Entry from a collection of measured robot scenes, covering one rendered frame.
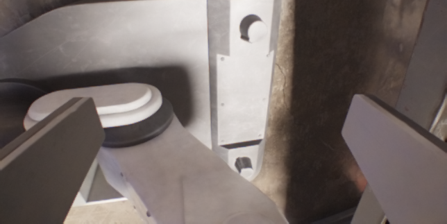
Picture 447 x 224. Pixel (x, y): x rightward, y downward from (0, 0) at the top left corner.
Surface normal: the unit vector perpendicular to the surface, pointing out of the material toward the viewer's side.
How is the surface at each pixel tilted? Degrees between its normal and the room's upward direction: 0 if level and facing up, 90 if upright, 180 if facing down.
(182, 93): 0
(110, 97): 90
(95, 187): 90
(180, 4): 0
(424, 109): 90
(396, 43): 0
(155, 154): 90
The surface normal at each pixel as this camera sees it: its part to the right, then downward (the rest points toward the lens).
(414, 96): -0.97, 0.22
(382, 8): 0.22, 0.50
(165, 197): 0.00, -0.86
